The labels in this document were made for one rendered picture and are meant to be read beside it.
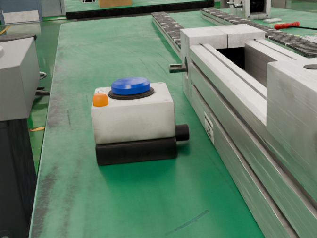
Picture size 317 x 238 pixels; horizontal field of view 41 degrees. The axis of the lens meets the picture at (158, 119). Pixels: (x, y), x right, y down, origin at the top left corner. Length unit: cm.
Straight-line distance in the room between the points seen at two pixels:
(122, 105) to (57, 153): 10
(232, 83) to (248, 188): 9
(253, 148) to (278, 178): 5
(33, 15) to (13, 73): 1097
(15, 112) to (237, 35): 31
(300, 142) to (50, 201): 23
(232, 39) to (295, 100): 37
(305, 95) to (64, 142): 35
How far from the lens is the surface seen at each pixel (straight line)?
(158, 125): 41
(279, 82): 23
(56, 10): 1155
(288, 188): 25
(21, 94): 60
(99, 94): 41
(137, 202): 36
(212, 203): 35
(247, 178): 33
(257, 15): 155
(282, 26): 128
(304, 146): 20
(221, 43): 57
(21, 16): 1159
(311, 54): 75
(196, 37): 56
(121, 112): 41
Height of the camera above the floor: 95
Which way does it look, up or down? 19 degrees down
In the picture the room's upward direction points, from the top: 4 degrees counter-clockwise
